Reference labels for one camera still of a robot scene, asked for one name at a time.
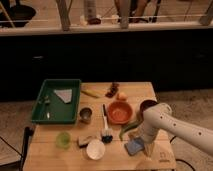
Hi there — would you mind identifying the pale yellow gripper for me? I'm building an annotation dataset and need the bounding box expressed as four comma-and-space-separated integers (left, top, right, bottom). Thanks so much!
128, 131, 154, 157

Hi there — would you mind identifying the blue sponge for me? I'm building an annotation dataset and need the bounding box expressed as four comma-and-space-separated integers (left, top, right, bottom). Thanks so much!
124, 137, 144, 156

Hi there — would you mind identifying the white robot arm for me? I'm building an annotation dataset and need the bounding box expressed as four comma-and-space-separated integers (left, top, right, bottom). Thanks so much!
132, 103, 213, 157

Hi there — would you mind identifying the small metal cup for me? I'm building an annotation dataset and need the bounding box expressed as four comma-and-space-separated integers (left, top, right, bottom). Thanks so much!
80, 107, 92, 124

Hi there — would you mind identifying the brown block sponge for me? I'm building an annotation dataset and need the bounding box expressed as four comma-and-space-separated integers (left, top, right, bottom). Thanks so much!
78, 135, 95, 148

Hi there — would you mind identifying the green plastic cup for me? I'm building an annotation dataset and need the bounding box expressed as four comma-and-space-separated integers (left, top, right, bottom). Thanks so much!
56, 132, 71, 149

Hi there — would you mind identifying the green chili pepper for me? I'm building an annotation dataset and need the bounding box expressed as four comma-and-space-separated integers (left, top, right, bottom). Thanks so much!
119, 121, 140, 141

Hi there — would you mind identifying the dark maroon bowl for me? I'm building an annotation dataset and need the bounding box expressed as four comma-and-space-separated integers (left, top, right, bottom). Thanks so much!
137, 100, 157, 120

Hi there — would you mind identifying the orange bowl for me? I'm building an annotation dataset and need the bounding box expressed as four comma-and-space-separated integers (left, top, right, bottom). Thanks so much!
107, 101, 133, 124

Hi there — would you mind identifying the small orange fruit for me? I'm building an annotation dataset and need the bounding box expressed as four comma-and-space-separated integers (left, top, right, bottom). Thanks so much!
116, 92, 127, 101

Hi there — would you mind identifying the dark red toy food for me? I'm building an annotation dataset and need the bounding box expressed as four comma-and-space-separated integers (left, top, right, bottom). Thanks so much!
105, 82, 119, 98

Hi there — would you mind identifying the yellow banana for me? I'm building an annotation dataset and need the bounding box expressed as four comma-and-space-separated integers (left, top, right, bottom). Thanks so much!
81, 89, 100, 98

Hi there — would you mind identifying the grey folded cloth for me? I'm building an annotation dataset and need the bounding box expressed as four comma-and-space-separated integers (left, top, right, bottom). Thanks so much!
54, 89, 72, 104

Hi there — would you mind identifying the green plastic tray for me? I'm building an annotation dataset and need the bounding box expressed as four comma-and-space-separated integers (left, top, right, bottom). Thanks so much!
31, 79, 81, 124

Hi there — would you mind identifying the metal spoon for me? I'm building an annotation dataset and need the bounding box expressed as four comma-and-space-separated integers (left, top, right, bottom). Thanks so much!
44, 96, 50, 119

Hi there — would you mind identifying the black clamp stand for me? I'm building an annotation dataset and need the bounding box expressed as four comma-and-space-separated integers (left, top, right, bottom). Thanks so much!
0, 125, 35, 171

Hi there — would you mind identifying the black floor cable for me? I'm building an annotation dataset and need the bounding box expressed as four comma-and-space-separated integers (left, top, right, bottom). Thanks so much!
169, 134, 198, 171

